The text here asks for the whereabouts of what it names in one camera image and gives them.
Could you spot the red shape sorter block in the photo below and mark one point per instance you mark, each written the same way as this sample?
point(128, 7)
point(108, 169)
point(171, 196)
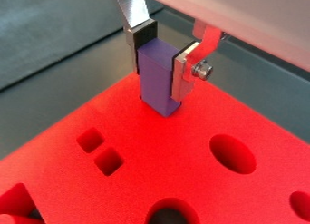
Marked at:
point(116, 162)

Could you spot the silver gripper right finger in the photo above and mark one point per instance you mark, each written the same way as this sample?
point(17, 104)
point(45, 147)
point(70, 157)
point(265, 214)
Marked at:
point(191, 64)

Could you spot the purple rectangular block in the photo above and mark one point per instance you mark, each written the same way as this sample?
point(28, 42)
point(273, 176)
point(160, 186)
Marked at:
point(156, 72)

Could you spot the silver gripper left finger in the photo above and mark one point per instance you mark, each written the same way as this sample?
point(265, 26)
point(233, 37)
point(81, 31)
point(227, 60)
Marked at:
point(140, 27)

